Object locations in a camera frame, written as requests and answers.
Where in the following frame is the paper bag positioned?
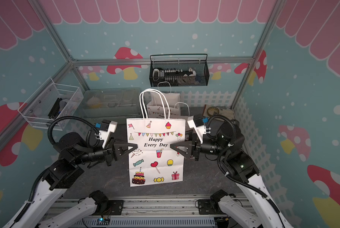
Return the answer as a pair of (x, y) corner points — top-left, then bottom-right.
(126, 88), (187, 188)
(174, 102), (190, 120)
(147, 90), (181, 118)

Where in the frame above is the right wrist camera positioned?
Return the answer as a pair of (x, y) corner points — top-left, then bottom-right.
(187, 114), (211, 144)

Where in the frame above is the roll of brown tape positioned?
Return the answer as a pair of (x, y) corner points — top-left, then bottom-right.
(206, 106), (219, 117)

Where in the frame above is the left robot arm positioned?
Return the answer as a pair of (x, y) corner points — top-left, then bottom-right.
(5, 116), (138, 228)

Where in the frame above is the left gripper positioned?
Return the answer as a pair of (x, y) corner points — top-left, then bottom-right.
(74, 136), (139, 167)

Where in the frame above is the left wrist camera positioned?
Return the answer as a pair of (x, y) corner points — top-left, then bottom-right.
(95, 119), (118, 149)

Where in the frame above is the green circuit board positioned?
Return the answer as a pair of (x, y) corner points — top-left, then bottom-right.
(96, 218), (111, 226)

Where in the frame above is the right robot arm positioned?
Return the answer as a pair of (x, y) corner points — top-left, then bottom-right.
(170, 115), (292, 228)

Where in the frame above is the black wire mesh basket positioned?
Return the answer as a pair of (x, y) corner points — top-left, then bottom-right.
(149, 54), (209, 87)

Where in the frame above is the clear plastic storage box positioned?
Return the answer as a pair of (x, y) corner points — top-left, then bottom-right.
(77, 87), (141, 124)

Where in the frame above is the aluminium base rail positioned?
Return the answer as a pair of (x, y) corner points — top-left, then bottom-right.
(41, 195), (254, 228)

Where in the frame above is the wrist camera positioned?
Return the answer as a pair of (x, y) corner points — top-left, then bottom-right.
(95, 119), (118, 149)
(187, 114), (211, 144)

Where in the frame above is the white wire mesh basket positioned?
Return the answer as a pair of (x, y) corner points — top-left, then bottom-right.
(18, 78), (83, 129)

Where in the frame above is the black item in white basket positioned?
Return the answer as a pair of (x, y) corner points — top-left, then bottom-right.
(48, 98), (62, 119)

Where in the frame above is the black white device in basket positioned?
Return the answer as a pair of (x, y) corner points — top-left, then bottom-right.
(150, 68), (197, 82)

